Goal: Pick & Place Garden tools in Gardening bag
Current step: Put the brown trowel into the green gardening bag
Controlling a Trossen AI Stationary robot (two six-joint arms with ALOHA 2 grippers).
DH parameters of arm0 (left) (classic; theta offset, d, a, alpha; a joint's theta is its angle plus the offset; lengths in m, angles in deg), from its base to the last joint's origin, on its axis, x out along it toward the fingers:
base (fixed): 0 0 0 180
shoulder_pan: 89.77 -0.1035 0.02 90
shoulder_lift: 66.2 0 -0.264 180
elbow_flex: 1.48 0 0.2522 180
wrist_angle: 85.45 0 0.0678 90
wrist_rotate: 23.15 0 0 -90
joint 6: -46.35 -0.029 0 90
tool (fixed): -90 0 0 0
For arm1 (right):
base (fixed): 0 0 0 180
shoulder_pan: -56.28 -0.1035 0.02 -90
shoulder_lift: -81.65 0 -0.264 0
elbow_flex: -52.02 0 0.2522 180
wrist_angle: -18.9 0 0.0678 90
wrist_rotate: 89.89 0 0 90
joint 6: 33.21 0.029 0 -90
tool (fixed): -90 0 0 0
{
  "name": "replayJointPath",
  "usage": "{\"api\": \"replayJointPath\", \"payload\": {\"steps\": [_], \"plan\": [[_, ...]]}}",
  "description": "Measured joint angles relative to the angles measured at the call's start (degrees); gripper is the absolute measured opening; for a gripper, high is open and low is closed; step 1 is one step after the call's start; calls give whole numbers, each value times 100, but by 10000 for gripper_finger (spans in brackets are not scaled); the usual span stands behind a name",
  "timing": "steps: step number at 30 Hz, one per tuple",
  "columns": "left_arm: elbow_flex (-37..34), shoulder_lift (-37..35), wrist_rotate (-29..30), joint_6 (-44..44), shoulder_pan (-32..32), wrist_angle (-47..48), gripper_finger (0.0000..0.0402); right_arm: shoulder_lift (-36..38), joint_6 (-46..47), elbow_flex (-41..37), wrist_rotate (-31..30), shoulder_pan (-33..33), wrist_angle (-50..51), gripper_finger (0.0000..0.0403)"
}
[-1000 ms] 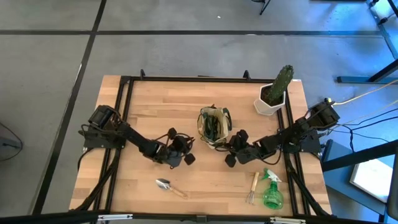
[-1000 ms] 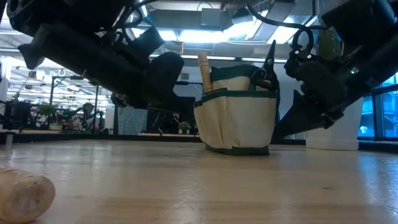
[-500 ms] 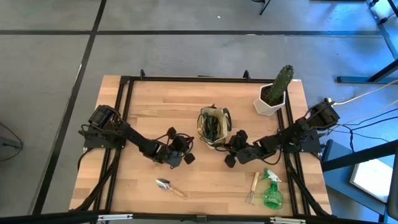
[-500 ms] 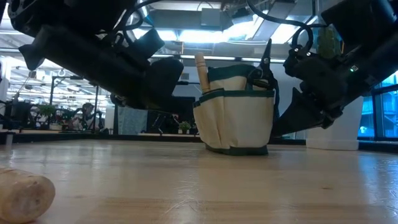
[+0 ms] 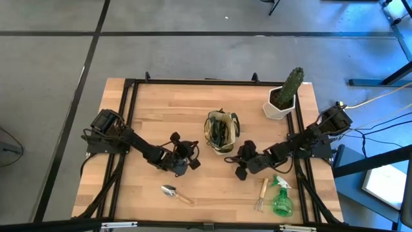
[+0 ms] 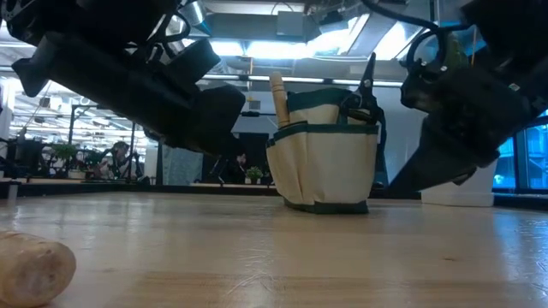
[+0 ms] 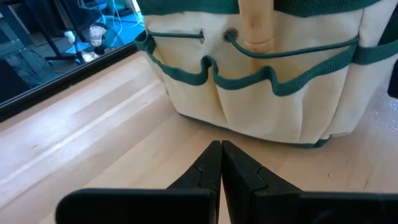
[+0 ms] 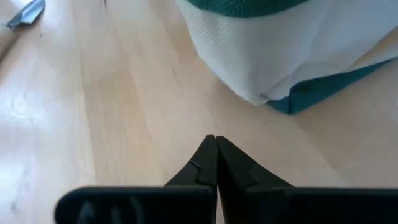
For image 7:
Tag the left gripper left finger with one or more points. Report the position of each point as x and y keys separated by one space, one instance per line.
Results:
x=140 y=207

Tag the cream gardening bag green trim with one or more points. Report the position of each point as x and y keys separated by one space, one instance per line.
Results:
x=264 y=109

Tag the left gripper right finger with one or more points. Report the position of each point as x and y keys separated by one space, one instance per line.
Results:
x=311 y=208

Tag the black aluminium table frame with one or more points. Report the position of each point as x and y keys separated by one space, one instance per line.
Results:
x=62 y=85

